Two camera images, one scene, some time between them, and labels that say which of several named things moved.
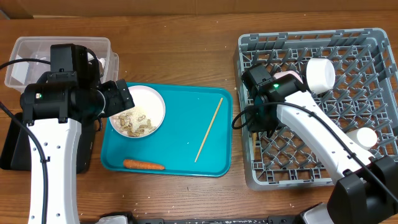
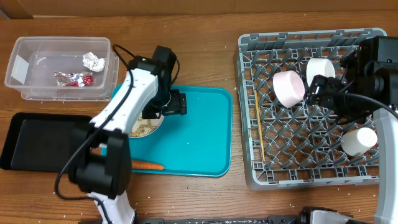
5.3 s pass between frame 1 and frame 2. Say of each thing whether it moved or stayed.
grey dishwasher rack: stayed
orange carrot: stayed
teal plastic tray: stayed
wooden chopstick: moved
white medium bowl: stayed
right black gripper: moved
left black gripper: moved
